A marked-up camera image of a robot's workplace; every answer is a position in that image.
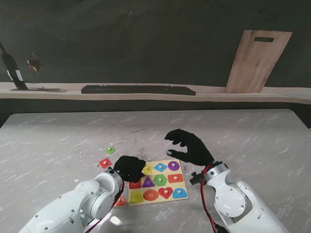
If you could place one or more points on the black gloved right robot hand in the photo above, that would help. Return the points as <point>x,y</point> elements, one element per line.
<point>196,151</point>

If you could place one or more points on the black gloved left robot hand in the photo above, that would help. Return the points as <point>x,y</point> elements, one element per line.
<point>130,167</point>

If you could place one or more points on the red square puzzle piece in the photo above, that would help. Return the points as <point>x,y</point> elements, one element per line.
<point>105,163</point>

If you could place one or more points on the purple circle puzzle piece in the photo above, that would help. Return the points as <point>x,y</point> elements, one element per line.
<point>176,167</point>

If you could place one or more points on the green pentagon puzzle piece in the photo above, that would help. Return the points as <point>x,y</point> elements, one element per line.
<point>110,150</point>

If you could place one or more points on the blue diamond puzzle piece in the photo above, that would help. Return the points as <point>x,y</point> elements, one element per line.
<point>157,167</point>

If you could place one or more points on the wooden shape puzzle board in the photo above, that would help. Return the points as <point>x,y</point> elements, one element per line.
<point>158,174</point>

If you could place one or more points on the orange rectangle puzzle piece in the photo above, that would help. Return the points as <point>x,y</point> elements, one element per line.
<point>178,177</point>

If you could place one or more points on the green hexagon puzzle piece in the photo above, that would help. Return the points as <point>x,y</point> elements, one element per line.
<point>163,180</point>

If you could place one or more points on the red heart puzzle piece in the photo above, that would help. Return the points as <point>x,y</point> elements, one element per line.
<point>165,193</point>

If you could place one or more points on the blue semicircle puzzle piece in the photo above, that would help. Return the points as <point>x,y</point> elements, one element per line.
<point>180,193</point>

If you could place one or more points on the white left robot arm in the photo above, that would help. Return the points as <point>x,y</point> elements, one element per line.
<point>85,201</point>

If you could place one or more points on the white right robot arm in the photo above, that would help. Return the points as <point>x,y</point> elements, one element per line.
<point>235,201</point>

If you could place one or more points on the orange oval puzzle piece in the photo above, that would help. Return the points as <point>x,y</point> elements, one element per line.
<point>122,202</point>

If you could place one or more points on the wooden cutting board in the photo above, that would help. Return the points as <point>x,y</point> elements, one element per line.
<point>257,63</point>

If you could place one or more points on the long black tray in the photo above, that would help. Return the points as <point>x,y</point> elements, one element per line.
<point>138,89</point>

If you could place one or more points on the light wooden shelf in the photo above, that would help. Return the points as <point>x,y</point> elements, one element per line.
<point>48,94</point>

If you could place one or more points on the wine glass with red wine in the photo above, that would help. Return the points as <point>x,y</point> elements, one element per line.
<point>35,65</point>

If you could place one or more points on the dark wine bottle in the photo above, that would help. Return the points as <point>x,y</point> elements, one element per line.
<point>12,68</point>

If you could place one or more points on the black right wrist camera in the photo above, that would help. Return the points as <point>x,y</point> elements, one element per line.
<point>196,179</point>

